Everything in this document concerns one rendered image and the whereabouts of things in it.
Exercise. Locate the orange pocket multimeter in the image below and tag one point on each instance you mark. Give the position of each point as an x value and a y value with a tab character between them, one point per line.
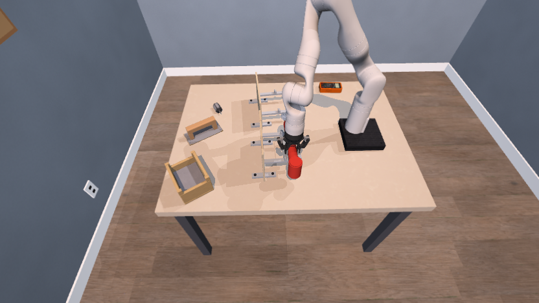
330	87

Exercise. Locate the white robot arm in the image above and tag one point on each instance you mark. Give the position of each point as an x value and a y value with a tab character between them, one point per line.
355	47

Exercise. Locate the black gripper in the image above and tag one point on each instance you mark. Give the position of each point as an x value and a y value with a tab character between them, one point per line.
290	140

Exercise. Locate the red cylinder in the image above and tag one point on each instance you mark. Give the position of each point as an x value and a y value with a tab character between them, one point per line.
295	163

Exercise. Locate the wooden crate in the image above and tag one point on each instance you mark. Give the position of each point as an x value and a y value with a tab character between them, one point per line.
190	178

